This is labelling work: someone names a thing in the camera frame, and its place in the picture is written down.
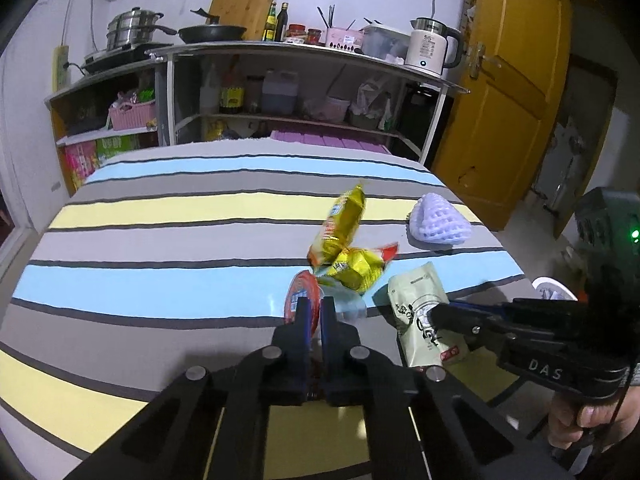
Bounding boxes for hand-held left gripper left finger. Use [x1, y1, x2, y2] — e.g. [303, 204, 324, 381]
[65, 297, 313, 480]

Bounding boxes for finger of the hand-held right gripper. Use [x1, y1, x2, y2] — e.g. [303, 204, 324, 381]
[447, 297, 587, 324]
[427, 304, 592, 356]

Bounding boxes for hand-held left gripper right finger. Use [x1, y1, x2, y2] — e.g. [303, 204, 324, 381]
[320, 296, 576, 480]

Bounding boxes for white round bin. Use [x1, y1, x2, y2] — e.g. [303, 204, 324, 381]
[532, 277, 578, 303]

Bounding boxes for clear plastic cup red lid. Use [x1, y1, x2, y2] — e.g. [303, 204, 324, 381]
[283, 269, 369, 361]

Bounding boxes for white green pouch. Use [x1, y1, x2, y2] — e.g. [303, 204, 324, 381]
[387, 261, 471, 368]

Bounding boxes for yellow wrapper red edge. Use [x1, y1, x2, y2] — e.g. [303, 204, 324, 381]
[320, 241, 401, 295]

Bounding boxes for white foam fruit net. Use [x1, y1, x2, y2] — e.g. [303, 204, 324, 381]
[407, 192, 473, 247]

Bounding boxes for gold snack wrapper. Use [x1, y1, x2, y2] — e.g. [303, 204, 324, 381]
[306, 182, 368, 267]

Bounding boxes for person's right hand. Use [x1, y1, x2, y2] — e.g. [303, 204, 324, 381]
[547, 391, 640, 453]

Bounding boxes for striped cloth covered table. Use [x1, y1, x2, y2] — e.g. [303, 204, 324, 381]
[0, 137, 526, 480]

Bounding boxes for pink lid storage box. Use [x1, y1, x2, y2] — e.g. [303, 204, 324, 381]
[270, 130, 392, 155]

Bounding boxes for dark appliance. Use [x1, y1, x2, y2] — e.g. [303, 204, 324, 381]
[395, 85, 456, 161]

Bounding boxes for wooden door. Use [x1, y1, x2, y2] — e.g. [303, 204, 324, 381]
[430, 0, 573, 231]

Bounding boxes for pink plastic tub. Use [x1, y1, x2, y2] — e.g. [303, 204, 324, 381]
[312, 95, 351, 122]

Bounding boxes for crumpled plastic bags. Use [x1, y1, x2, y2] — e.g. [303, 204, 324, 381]
[350, 77, 393, 128]

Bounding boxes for large dark jug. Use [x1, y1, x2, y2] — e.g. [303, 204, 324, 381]
[261, 70, 300, 115]

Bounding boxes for dark glass jar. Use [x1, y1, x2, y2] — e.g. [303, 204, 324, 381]
[245, 76, 264, 113]

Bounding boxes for soy sauce bottle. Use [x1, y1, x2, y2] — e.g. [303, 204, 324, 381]
[219, 67, 246, 115]

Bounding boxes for white plastic bottle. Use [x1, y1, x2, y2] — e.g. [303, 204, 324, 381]
[200, 65, 221, 115]

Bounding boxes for green cardboard box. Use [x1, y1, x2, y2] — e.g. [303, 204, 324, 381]
[96, 134, 141, 167]

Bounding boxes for white electric kettle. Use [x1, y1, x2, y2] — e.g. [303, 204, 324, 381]
[405, 16, 463, 77]

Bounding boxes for pink plastic basket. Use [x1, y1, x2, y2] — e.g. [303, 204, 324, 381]
[109, 101, 157, 131]

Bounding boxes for pink cardboard box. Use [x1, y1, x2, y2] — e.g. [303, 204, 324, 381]
[65, 141, 98, 193]

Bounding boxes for white metal shelf unit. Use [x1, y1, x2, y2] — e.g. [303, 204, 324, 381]
[145, 40, 471, 166]

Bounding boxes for clear plastic container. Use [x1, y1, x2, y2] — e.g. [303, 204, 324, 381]
[361, 24, 412, 63]

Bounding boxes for pink utensil holder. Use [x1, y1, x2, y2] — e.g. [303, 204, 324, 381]
[325, 27, 366, 53]

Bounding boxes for black frying pan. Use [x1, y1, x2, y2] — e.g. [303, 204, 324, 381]
[177, 8, 248, 45]

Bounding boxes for wooden open cabinet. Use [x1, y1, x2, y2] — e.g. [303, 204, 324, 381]
[44, 60, 168, 196]

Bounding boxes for black induction cooker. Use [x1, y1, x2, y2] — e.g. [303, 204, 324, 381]
[80, 42, 173, 73]

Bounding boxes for wooden cutting board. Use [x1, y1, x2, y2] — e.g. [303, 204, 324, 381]
[207, 0, 281, 41]

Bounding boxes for steel steamer pot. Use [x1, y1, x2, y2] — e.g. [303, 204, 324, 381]
[106, 7, 178, 51]

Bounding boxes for yellow power strip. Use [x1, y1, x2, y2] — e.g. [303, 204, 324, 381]
[52, 45, 70, 93]

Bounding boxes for metal door handle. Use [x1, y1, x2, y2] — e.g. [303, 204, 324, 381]
[467, 42, 503, 81]

